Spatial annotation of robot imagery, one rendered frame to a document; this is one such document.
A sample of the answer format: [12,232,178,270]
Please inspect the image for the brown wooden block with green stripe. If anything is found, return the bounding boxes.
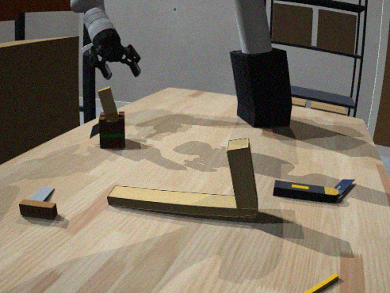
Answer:
[99,112,125,148]

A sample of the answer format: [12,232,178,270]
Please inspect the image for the try square with wooden stock and grey blade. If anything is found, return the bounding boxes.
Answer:
[19,187,58,219]

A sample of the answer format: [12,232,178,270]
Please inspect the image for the yellow pencil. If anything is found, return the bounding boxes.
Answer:
[305,273,339,293]

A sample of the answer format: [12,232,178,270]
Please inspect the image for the black sliding bevel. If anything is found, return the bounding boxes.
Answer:
[273,179,355,204]

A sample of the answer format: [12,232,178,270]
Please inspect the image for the l-shaped wooden frame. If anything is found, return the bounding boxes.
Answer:
[107,138,258,219]

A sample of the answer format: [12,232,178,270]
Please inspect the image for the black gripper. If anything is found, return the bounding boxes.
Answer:
[88,29,141,80]

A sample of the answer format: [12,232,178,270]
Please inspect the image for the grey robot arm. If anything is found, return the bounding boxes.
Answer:
[71,0,272,55]

